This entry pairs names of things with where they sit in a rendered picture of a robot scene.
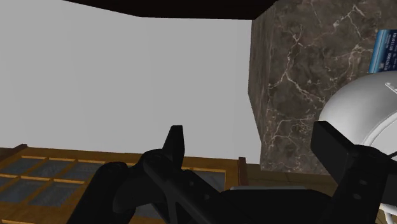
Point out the blue book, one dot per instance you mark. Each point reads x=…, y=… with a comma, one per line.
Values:
x=384, y=51

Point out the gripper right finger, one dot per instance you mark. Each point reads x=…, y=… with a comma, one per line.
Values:
x=356, y=173

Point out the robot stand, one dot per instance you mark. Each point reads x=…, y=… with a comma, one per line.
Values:
x=294, y=93

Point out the wooden framed glass door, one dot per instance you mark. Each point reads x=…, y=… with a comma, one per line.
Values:
x=46, y=183

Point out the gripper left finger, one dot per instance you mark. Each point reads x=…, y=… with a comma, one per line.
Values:
x=161, y=186

